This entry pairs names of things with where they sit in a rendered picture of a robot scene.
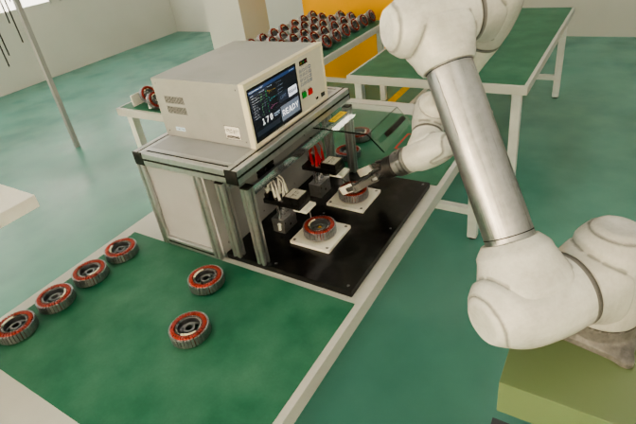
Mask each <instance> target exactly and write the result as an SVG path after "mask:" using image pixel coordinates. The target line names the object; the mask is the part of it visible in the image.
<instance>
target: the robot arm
mask: <svg viewBox="0 0 636 424"><path fill-rule="evenodd" d="M523 2H524V0H394V1H393V2H392V3H391V4H390V5H388V6H387V7H386V8H385V9H384V10H383V12H382V14H381V17H380V37H381V40H382V43H383V45H384V46H385V47H386V49H387V51H388V52H389V53H391V54H392V55H394V56H395V57H397V58H400V59H405V60H406V61H407V62H408V63H409V64H410V65H411V66H412V67H413V68H414V70H415V71H416V73H417V74H418V75H419V76H421V77H422V78H423V79H427V82H428V84H429V86H430V89H431V91H429V92H425V93H424V94H422V95H421V96H420V97H419V98H418V99H417V101H416V103H415V107H414V111H413V118H412V134H411V137H410V139H409V141H408V143H407V146H405V147H402V148H400V149H398V150H395V151H393V152H392V153H391V154H390V155H388V156H385V157H383V158H382V159H380V160H376V161H375V163H372V165H368V166H366V167H363V168H359V169H357V170H356V171H357V173H358V174H359V176H360V177H362V176H364V175H366V176H365V177H363V178H362V179H360V180H359V181H358V182H356V183H351V184H348V185H344V186H342V187H339V190H340V191H341V193H342V194H343V195H345V194H348V193H351V192H354V193H357V192H358V191H360V190H362V189H364V188H366V187H367V186H370V185H372V184H374V183H375V182H378V181H379V178H382V177H383V176H386V177H388V178H393V177H396V176H404V175H407V174H410V173H413V172H416V171H423V170H427V169H430V168H435V167H437V166H439V165H441V164H443V163H445V162H446V161H448V160H449V159H450V158H452V156H454V159H455V162H456V164H457V167H458V169H459V172H460V175H461V178H462V181H463V184H464V186H465V189H466V192H467V194H468V199H469V202H470V204H471V207H472V210H473V213H474V216H475V219H476V221H477V224H478V226H479V229H480V232H481V235H482V238H483V241H484V244H485V245H483V246H482V247H481V249H480V251H479V253H478V256H477V258H476V263H477V280H476V281H477V282H475V283H473V284H472V286H471V288H470V290H469V294H468V317H469V320H470V321H471V323H472V325H473V327H474V329H475V330H476V332H477V333H478V334H479V335H480V337H481V338H482V339H483V340H485V341H486V342H487V343H489V344H490V345H495V346H498V347H503V348H512V349H534V348H538V347H542V346H546V345H550V344H552V343H555V342H558V341H560V340H564V341H567V342H569V343H571V344H574V345H577V346H580V347H582V348H584V349H587V350H589V351H590V352H593V353H595V354H597V355H600V356H602V357H604V358H607V359H609V360H611V361H613V362H615V363H616V364H618V365H619V366H621V367H623V368H625V369H630V368H632V367H633V366H634V363H635V357H634V352H635V349H636V222H635V221H632V220H630V219H627V218H623V217H619V216H611V215H608V216H601V217H598V218H593V219H591V220H589V221H587V222H585V223H583V224H582V225H581V226H579V227H578V228H577V229H576V230H575V231H574V235H573V237H572V238H569V239H568V240H567V241H565V242H564V243H563V244H562V245H561V246H559V247H558V248H557V247H556V246H555V244H554V242H553V240H552V239H551V238H549V237H547V236H546V235H544V234H542V233H541V232H540V231H536V230H535V228H534V225H533V223H532V220H531V218H530V215H529V212H528V209H527V207H526V204H525V201H524V198H523V196H522V194H521V189H520V186H519V184H518V181H517V178H516V175H515V172H514V170H513V168H512V165H511V162H510V160H509V157H508V154H507V151H506V149H505V146H504V142H503V139H502V137H501V134H500V131H499V128H498V126H497V123H496V120H495V117H494V114H493V113H492V110H491V107H490V104H489V102H488V99H487V96H486V92H485V89H484V86H483V84H482V81H481V79H480V76H479V72H480V71H481V69H482V68H483V67H484V66H485V64H486V63H487V62H488V60H489V59H490V58H491V57H492V56H493V55H494V53H495V52H496V51H497V50H498V49H499V47H500V46H501V44H502V43H503V41H504V39H505V38H506V37H507V35H508V34H509V33H510V31H511V29H512V27H513V26H514V25H515V23H516V21H517V19H518V17H519V14H520V12H521V9H522V6H523ZM444 130H445V131H444ZM371 173H372V174H373V175H371ZM367 174H368V175H367Z"/></svg>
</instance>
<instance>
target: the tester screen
mask: <svg viewBox="0 0 636 424"><path fill-rule="evenodd" d="M295 83H296V76H295V71H294V67H292V68H290V69H288V70H287V71H285V72H283V73H282V74H280V75H278V76H276V77H275V78H273V79H270V80H269V81H267V82H265V83H263V84H262V85H260V86H258V87H257V88H256V89H254V90H252V91H251V92H249V93H248V98H249V102H250V106H251V111H252V116H253V120H254V124H255V129H256V138H257V141H258V140H260V139H261V138H263V137H264V136H265V135H267V134H268V133H270V132H271V131H273V130H274V129H276V128H277V127H279V126H280V125H281V124H283V123H284V122H286V121H287V120H288V119H290V118H291V117H293V116H294V115H296V114H297V113H299V112H300V111H301V107H300V110H299V111H298V112H296V113H295V114H293V115H292V116H290V117H289V118H287V119H286V120H284V121H283V119H282V114H281V109H280V107H281V106H283V105H284V104H286V103H287V102H289V101H290V100H292V99H293V98H295V97H297V96H298V97H299V95H298V89H297V93H295V94H294V95H292V96H291V97H288V98H287V99H285V100H284V101H282V102H281V103H280V102H279V97H278V94H280V93H281V92H283V91H285V90H286V89H288V88H289V87H291V86H293V85H294V84H295ZM296 86H297V83H296ZM270 113H274V119H273V120H272V121H270V122H269V123H267V124H266V125H265V126H262V121H261V119H262V118H263V117H265V116H266V115H269V114H270ZM279 117H280V121H281V122H280V123H278V124H277V125H275V126H274V127H273V128H271V129H270V130H268V131H267V132H265V133H264V134H262V135H261V136H260V137H258V136H257V133H258V132H259V131H261V130H262V129H264V128H265V127H267V126H268V125H270V124H271V123H273V122H274V121H275V120H277V119H278V118H279Z"/></svg>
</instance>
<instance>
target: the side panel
mask: <svg viewBox="0 0 636 424"><path fill-rule="evenodd" d="M137 167H138V170H139V173H140V176H141V178H142V181H143V184H144V187H145V189H146V191H147V194H148V197H149V200H150V204H151V207H152V210H153V212H154V215H155V218H156V220H157V223H158V225H159V228H160V231H161V234H162V236H163V239H164V241H165V242H168V243H171V244H174V245H177V246H180V247H183V248H186V249H188V250H191V251H194V252H197V253H200V254H203V255H206V256H211V257H214V258H218V259H220V260H223V257H227V254H225V255H224V254H223V253H222V251H221V246H220V243H219V239H218V236H217V232H216V229H215V225H214V222H213V219H212V216H211V212H210V209H209V206H208V202H207V199H206V196H205V193H204V189H203V183H202V180H201V178H200V177H195V176H191V175H186V174H182V173H178V172H173V171H169V170H164V169H160V168H153V167H148V166H142V165H138V164H137Z"/></svg>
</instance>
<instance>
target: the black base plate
mask: <svg viewBox="0 0 636 424"><path fill-rule="evenodd" d="M323 175H324V176H329V174H325V173H323ZM365 176H366V175H364V176H362V177H360V176H359V174H358V173H357V172H356V173H353V172H348V173H347V174H346V175H345V177H344V182H345V183H346V182H350V181H351V183H352V181H359V180H360V179H362V178H363V177H365ZM313 179H314V177H313V174H312V175H311V176H310V177H309V178H308V179H307V180H306V181H305V182H304V183H303V184H302V185H300V186H299V187H298V188H299V189H304V190H308V191H309V183H310V182H311V181H312V180H313ZM329 180H330V187H331V189H330V190H329V191H328V192H327V193H326V194H325V195H324V196H323V197H322V198H318V197H313V196H310V201H311V202H315V203H316V205H315V206H314V207H313V208H312V209H311V210H310V211H311V216H312V217H314V216H315V217H316V216H318V217H319V215H321V216H322V215H324V216H329V217H331V218H333V219H334V220H335V221H336V222H340V223H344V224H348V225H350V227H351V228H350V229H349V230H348V232H347V233H346V234H345V235H344V237H343V238H342V239H341V240H340V241H339V242H338V244H337V245H336V246H335V247H334V248H333V250H332V251H331V252H330V253H329V254H327V253H323V252H320V251H316V250H312V249H310V248H306V247H303V246H299V245H295V244H292V243H291V242H290V240H291V239H292V238H293V237H294V236H295V235H296V234H297V233H298V232H299V231H300V230H301V229H302V228H303V223H304V222H305V221H306V220H308V219H309V213H308V214H303V213H299V212H295V214H296V219H297V223H296V224H295V225H294V226H293V227H292V228H291V229H290V230H289V231H288V232H287V233H286V234H283V233H280V232H276V231H274V227H273V222H272V217H273V216H274V215H275V214H276V213H277V211H276V209H275V210H274V211H273V212H271V213H270V214H269V215H268V216H267V217H266V218H265V219H264V220H263V221H262V227H263V231H264V235H265V239H266V243H267V248H268V252H269V256H270V262H267V265H266V266H263V265H262V263H261V264H258V263H257V259H256V252H255V248H254V244H253V241H252V237H251V233H250V232H249V233H248V234H247V235H246V236H245V237H244V238H243V239H242V240H243V244H244V248H245V251H246V254H245V255H242V258H239V257H237V256H234V254H233V250H232V249H231V250H230V251H228V252H227V255H228V257H229V258H232V259H234V260H237V261H240V262H243V263H246V264H250V265H253V266H256V267H258V268H261V269H264V270H267V271H270V272H273V273H277V274H282V275H285V276H287V277H290V278H293V279H296V280H299V281H303V282H306V283H309V284H311V285H314V286H317V287H320V288H323V289H327V290H330V291H333V292H337V293H340V294H343V295H346V296H349V297H352V296H353V295H354V293H355V292H356V291H357V289H358V288H359V286H360V285H361V284H362V282H363V281H364V279H365V278H366V277H367V276H368V274H369V273H370V271H371V270H372V269H373V267H374V266H375V264H376V263H377V262H378V260H379V259H380V257H381V255H382V254H383V253H384V251H385V250H386V248H387V247H388V246H389V244H390V243H391V241H392V240H393V239H394V237H395V236H396V234H397V233H398V231H399V230H400V228H401V227H402V225H403V224H404V223H405V222H406V221H407V219H408V218H409V217H410V215H411V214H412V212H413V211H414V210H415V208H416V206H417V205H418V204H419V202H420V201H421V199H422V198H423V196H424V195H425V194H426V192H427V191H428V189H429V188H430V183H426V182H420V181H415V180H410V179H404V178H398V177H393V178H388V177H386V176H383V177H382V178H379V181H378V182H375V183H374V184H372V185H369V186H368V187H370V188H375V189H380V194H379V196H378V197H377V198H376V199H375V200H374V201H373V202H372V203H371V204H370V205H369V206H368V208H367V209H366V210H365V211H364V212H363V213H359V212H354V211H350V210H345V209H342V208H337V207H332V206H328V205H327V202H328V201H329V200H330V199H331V198H332V197H333V196H334V194H335V193H336V192H337V191H338V188H339V186H340V185H342V184H343V181H342V178H337V177H332V176H329ZM309 195H310V193H309Z"/></svg>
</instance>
